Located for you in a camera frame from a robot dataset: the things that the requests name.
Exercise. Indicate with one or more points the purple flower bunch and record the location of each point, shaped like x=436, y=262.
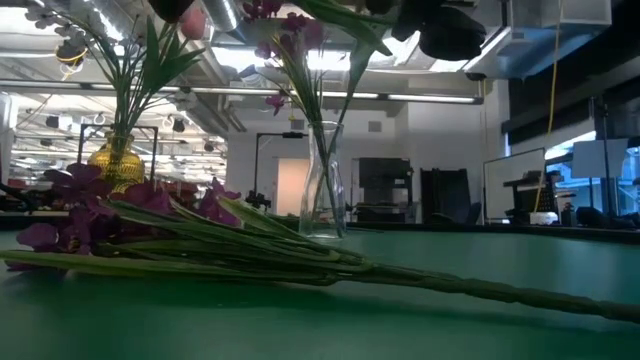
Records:
x=250, y=250
x=295, y=22

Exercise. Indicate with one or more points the pink tulip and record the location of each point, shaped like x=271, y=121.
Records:
x=194, y=25
x=170, y=7

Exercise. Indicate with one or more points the silver air duct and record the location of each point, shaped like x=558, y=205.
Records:
x=220, y=12

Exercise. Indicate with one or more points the green table mat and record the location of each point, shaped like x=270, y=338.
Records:
x=500, y=255

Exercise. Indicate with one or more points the grey monitor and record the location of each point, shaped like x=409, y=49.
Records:
x=600, y=157

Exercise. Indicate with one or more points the white flower bunch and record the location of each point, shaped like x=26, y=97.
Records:
x=42, y=15

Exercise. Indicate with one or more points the clear glass vase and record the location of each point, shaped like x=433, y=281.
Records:
x=325, y=200

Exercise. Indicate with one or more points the black camera stand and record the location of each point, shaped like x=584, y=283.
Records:
x=259, y=200

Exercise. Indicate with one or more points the whiteboard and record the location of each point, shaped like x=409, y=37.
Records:
x=515, y=185

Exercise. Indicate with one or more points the black cabinet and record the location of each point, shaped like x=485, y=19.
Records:
x=385, y=185
x=445, y=195

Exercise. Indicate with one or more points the yellow glass vase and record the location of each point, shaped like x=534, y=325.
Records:
x=117, y=162

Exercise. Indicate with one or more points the ceiling light strip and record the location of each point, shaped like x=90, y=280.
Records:
x=430, y=98

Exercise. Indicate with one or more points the white ventilation box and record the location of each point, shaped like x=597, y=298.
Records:
x=530, y=45

